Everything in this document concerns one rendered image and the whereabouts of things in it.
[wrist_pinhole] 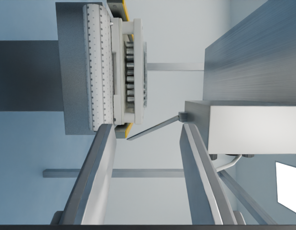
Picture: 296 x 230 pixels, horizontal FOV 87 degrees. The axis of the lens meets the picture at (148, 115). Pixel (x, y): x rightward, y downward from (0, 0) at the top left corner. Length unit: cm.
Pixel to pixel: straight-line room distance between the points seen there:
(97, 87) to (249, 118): 32
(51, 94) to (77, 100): 16
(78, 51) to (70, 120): 15
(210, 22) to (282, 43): 399
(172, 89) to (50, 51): 324
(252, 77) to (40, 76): 63
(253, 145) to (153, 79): 334
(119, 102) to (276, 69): 40
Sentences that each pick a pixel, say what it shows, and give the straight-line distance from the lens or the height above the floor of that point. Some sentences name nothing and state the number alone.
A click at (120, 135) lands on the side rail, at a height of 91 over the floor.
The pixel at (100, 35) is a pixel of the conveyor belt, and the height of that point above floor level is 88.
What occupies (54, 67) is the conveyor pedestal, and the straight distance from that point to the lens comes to 53.
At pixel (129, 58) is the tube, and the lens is 43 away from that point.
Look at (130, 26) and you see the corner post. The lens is 41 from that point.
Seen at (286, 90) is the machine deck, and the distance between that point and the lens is 49.
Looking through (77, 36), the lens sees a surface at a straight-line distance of 40.
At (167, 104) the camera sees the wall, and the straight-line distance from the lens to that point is 356.
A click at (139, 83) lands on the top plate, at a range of 38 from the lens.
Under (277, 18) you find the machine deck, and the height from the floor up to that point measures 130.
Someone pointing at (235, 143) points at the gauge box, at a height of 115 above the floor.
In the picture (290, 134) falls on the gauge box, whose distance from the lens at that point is 44.
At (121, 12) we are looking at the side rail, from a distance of 41.
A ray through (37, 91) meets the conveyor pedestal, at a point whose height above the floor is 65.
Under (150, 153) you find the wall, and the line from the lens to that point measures 356.
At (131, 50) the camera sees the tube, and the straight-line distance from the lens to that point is 43.
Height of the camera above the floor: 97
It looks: level
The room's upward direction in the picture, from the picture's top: 90 degrees clockwise
